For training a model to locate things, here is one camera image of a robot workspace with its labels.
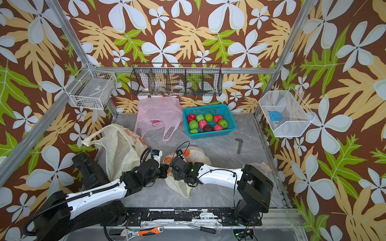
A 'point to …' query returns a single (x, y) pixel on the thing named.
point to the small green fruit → (193, 131)
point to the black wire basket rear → (201, 79)
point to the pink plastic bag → (155, 112)
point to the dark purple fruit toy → (208, 128)
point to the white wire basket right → (286, 115)
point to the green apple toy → (208, 117)
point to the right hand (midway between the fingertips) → (177, 169)
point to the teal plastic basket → (222, 109)
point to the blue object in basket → (275, 116)
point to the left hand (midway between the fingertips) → (170, 164)
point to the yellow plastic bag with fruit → (124, 148)
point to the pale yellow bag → (192, 154)
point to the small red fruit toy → (218, 127)
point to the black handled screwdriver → (205, 229)
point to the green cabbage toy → (193, 124)
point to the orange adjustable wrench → (129, 234)
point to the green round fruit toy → (223, 123)
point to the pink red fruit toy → (202, 123)
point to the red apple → (191, 117)
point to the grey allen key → (240, 142)
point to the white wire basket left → (93, 89)
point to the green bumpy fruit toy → (199, 117)
